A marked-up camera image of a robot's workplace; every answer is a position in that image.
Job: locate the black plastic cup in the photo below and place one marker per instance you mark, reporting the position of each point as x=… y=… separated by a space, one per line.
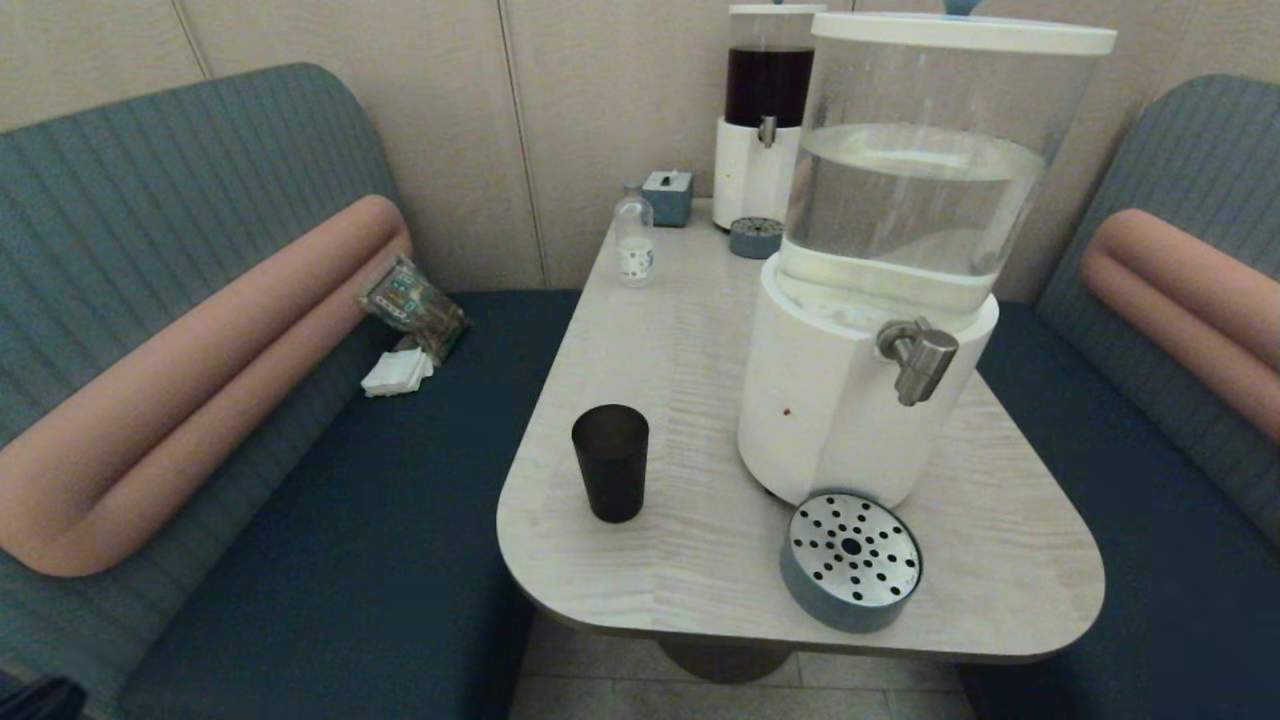
x=610 y=470

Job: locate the silver water dispenser tap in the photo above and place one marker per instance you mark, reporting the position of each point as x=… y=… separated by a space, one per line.
x=925 y=360

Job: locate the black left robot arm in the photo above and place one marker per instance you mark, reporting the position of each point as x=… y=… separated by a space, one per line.
x=40 y=702

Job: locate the small clear plastic bottle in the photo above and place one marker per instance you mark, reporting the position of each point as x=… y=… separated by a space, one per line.
x=634 y=250

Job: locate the teal tissue box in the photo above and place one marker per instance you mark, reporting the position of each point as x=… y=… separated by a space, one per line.
x=668 y=200

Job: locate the small blue drip tray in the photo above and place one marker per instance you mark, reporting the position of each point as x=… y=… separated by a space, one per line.
x=755 y=238

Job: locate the large clear water dispenser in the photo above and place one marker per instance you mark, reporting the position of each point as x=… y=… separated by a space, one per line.
x=830 y=400

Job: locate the small dark drink dispenser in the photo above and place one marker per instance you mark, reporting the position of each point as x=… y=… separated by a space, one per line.
x=750 y=170

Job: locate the clear plastic snack bag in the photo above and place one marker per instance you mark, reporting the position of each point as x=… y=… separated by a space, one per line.
x=412 y=305

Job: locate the white paper napkins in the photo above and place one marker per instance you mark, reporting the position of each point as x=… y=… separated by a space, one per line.
x=398 y=372

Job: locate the small silver dispenser tap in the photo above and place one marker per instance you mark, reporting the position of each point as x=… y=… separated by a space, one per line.
x=767 y=130

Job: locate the large blue perforated drip tray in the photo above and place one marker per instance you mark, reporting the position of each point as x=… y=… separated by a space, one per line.
x=850 y=550

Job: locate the blue upholstered bench sofa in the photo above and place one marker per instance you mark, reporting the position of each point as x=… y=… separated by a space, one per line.
x=400 y=520
x=1150 y=520

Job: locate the pink bolster cushion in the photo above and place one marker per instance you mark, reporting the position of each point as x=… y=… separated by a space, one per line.
x=200 y=380
x=1190 y=300

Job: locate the blue dispenser lid knob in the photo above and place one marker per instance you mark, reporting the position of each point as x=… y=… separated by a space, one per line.
x=964 y=6

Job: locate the golden table pedestal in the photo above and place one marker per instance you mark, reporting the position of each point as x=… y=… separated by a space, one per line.
x=725 y=662

